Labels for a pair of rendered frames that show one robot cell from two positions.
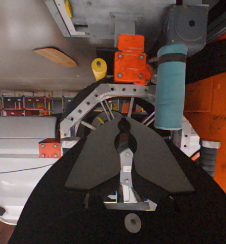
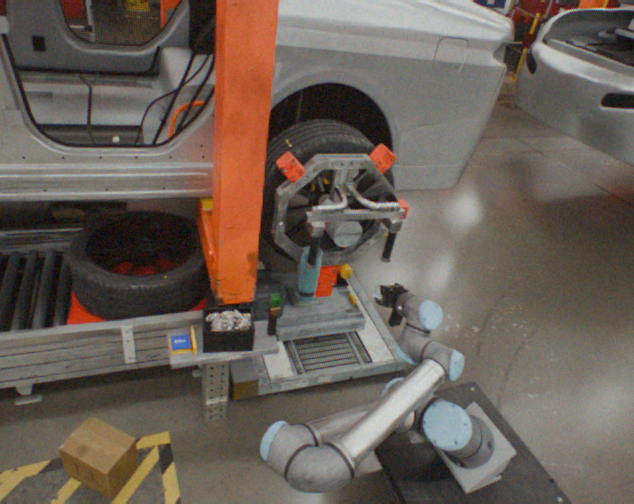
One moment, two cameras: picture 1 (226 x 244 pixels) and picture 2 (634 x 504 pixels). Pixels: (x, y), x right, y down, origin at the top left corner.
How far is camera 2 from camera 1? 191 cm
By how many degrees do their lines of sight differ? 47
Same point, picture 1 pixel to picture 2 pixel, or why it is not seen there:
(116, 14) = (318, 303)
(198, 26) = (263, 309)
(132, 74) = (324, 273)
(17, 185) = (459, 99)
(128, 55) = (326, 284)
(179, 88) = (310, 279)
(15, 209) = (478, 58)
